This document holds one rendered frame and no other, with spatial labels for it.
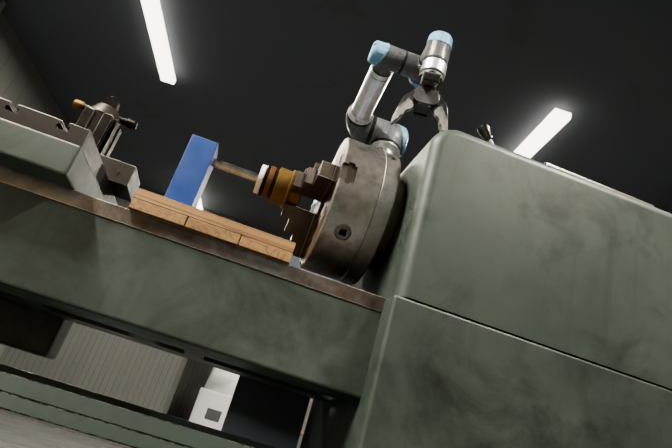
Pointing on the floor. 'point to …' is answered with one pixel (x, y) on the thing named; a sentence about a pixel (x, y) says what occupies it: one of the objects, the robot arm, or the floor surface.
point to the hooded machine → (214, 399)
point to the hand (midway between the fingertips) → (418, 130)
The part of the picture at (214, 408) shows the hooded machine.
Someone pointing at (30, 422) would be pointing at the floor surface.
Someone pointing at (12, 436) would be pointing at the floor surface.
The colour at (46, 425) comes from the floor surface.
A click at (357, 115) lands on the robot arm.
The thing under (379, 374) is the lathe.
